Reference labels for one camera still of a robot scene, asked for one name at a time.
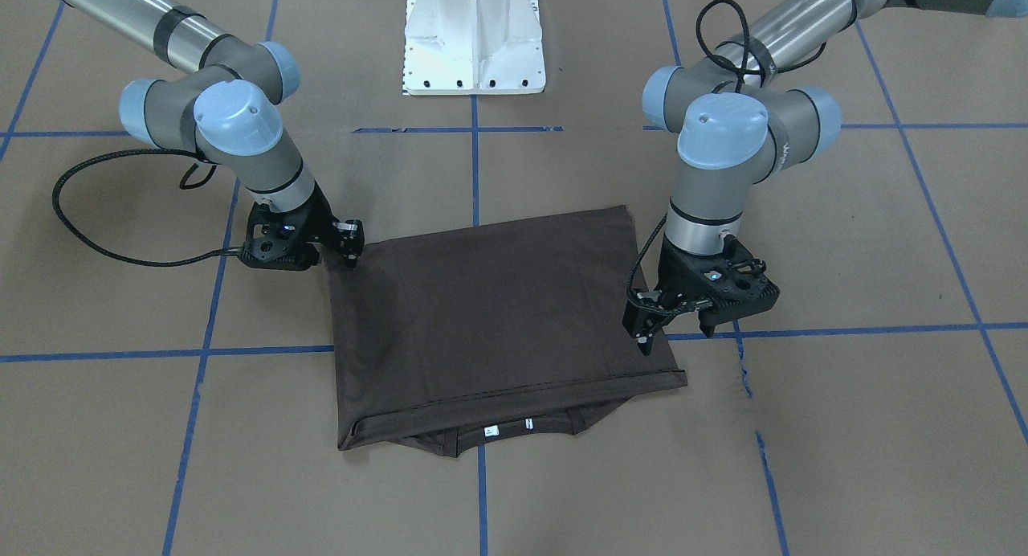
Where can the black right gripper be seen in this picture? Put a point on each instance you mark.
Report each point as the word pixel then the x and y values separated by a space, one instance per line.
pixel 320 219

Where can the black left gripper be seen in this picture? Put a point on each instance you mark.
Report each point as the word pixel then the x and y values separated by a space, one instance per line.
pixel 677 276

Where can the dark brown t-shirt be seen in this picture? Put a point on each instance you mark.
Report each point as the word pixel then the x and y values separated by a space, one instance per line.
pixel 447 341

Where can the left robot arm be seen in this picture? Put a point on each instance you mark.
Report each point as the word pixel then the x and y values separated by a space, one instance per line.
pixel 734 133

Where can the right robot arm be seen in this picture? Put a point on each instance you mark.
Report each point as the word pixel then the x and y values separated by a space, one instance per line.
pixel 224 112

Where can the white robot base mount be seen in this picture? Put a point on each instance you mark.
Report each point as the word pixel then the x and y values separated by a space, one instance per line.
pixel 473 47

